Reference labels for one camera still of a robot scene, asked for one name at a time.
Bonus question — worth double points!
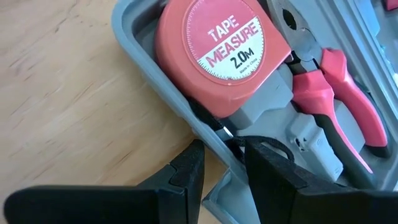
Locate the pink-handled pliers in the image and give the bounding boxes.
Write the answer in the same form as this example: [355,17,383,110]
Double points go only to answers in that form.
[267,0,392,189]

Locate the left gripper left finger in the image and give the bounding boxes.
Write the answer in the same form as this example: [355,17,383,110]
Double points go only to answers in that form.
[2,139,206,224]

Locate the grey plastic tool case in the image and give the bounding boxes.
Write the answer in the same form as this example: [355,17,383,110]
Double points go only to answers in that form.
[111,0,398,224]

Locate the red tool with white label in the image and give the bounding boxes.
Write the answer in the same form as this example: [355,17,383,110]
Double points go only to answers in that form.
[154,0,295,164]

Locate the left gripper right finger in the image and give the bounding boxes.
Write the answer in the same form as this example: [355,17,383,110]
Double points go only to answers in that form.
[244,137,398,224]

